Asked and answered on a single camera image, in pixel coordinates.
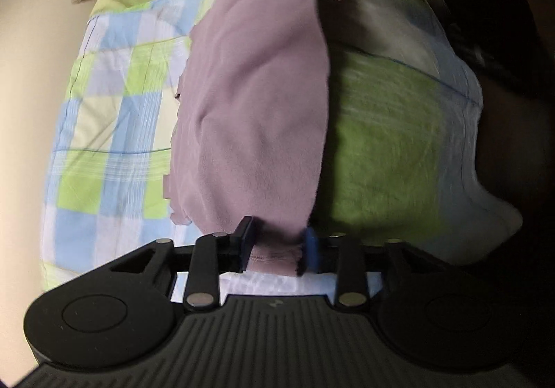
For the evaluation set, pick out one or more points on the mauve pink cloth garment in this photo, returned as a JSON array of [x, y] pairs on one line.
[[256, 110]]

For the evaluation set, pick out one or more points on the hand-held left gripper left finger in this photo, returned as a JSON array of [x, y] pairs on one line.
[[243, 245]]

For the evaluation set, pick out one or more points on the green blue checked quilt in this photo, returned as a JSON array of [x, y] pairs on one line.
[[381, 145]]

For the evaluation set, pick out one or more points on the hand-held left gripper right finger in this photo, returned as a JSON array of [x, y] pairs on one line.
[[310, 250]]

